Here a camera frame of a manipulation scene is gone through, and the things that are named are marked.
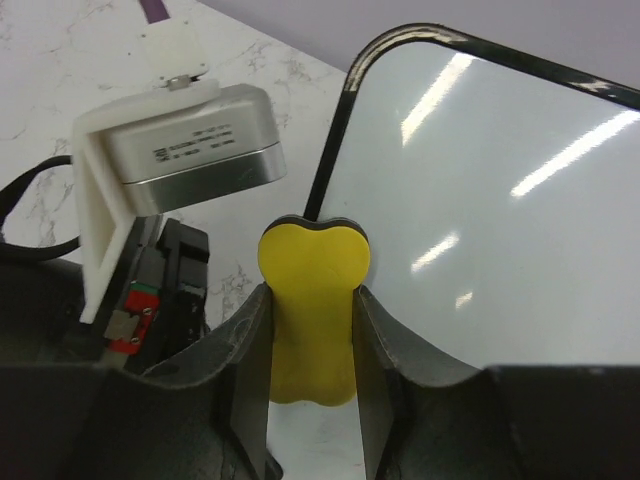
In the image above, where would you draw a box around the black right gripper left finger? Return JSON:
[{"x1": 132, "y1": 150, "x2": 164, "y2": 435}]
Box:
[{"x1": 1, "y1": 285, "x2": 274, "y2": 479}]

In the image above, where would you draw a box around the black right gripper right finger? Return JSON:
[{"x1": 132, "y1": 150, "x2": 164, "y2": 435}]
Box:
[{"x1": 353, "y1": 287, "x2": 639, "y2": 479}]

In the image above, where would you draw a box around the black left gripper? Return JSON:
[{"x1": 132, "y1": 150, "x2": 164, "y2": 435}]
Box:
[{"x1": 1, "y1": 216, "x2": 209, "y2": 374}]

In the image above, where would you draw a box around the yellow bone-shaped whiteboard eraser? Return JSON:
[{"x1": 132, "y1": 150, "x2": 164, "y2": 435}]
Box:
[{"x1": 258, "y1": 215, "x2": 371, "y2": 407}]

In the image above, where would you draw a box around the black-framed small whiteboard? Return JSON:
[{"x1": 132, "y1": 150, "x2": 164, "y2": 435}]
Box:
[{"x1": 304, "y1": 24, "x2": 639, "y2": 367}]

